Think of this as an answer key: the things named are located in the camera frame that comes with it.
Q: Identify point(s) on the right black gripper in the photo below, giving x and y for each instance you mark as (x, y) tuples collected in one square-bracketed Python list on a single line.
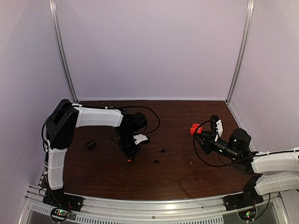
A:
[(209, 140)]

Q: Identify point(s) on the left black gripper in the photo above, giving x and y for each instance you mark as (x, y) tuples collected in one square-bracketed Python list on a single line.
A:
[(130, 152)]

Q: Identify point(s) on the red earbud charging case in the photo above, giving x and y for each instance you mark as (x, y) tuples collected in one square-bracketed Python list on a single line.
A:
[(196, 128)]

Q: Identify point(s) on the black earbud charging case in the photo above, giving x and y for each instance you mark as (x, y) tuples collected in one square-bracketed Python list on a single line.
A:
[(90, 144)]

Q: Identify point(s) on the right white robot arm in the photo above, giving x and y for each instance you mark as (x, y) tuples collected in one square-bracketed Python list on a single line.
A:
[(278, 171)]

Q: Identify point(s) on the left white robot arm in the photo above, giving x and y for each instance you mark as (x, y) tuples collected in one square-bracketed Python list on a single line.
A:
[(67, 116)]

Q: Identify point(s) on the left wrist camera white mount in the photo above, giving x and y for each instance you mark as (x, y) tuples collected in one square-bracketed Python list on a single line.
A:
[(141, 139)]

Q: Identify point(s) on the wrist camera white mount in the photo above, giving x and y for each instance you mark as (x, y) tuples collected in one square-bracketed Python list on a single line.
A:
[(141, 139), (216, 126)]

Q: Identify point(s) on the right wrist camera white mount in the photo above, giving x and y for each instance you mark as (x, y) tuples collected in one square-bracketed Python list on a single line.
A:
[(216, 126)]

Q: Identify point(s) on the aluminium front rail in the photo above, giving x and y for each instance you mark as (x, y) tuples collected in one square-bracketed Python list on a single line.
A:
[(207, 210)]

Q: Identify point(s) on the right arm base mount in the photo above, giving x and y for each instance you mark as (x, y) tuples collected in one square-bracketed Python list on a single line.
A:
[(247, 201)]

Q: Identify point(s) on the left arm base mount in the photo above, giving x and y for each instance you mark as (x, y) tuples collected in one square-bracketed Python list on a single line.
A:
[(62, 204)]

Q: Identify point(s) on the right aluminium frame post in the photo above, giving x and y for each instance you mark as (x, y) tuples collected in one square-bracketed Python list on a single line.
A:
[(244, 41)]

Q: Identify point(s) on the aluminium frame post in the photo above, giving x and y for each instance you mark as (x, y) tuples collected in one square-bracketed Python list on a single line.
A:
[(61, 51), (244, 41)]

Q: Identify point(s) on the left aluminium frame post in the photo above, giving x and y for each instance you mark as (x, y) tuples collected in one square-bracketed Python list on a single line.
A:
[(61, 51)]

